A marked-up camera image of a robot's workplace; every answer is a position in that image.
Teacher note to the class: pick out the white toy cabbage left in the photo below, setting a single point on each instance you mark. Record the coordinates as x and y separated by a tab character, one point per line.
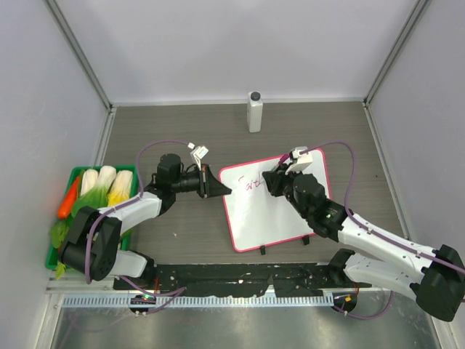
88	181

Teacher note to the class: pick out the purple capped marker pen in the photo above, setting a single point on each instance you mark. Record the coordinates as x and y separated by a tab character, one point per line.
281	160

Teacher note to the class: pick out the white green toy cabbage middle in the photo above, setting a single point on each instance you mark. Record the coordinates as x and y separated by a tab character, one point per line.
105	178

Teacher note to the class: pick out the yellow white toy cabbage right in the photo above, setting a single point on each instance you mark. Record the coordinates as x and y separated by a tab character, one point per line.
120	190

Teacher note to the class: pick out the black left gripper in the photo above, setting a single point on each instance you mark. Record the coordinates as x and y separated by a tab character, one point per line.
208	185

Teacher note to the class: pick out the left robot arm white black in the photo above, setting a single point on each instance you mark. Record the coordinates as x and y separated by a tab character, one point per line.
91	245

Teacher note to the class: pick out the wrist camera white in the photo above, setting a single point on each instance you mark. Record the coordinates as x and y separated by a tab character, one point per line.
300	158
197	153

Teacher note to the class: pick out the white slotted cable duct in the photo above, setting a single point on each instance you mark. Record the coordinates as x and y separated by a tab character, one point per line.
134	300

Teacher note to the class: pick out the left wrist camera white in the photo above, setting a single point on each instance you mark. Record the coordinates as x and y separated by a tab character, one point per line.
197	153

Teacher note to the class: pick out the orange toy carrot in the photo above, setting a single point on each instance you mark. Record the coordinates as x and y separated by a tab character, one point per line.
70	197

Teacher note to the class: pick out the green leafy toy vegetable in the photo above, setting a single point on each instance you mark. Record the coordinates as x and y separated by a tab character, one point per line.
59	230

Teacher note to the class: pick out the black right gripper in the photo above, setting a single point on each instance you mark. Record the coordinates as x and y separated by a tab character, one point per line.
275	179

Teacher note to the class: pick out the pink framed whiteboard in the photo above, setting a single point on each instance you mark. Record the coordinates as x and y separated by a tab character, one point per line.
255	218

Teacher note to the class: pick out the green plastic tray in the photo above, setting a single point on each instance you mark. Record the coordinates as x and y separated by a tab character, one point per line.
52	260

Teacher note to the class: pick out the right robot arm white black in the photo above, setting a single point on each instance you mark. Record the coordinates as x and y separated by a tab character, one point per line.
433	278

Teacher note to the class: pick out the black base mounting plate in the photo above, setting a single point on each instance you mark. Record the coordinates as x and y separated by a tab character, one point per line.
248	280

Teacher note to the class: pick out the white bottle black cap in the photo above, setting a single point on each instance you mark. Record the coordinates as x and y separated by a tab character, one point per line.
254	111

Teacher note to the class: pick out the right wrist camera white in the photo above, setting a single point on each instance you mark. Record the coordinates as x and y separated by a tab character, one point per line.
300	158

